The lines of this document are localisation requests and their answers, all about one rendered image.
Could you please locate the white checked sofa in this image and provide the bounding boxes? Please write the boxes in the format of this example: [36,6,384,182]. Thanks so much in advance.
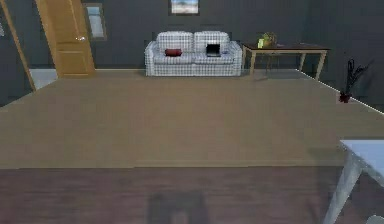
[144,30,243,77]

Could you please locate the dark top wooden table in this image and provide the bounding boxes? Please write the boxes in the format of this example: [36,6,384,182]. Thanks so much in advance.
[240,41,331,81]

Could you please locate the black laptop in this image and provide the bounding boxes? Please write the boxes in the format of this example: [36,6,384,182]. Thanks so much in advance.
[205,43,222,58]

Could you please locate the framed window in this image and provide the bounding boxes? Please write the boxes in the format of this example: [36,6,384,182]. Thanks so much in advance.
[82,2,108,42]

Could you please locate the wooden room door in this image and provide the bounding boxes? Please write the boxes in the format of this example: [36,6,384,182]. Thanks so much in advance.
[34,0,97,79]

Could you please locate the white table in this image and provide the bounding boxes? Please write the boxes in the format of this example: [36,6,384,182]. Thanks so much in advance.
[321,139,384,224]

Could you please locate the dark plant in red pot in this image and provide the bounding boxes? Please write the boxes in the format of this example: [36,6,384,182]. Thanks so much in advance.
[338,58,372,104]

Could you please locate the framed wall picture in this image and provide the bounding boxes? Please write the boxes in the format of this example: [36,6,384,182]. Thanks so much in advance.
[168,0,201,17]

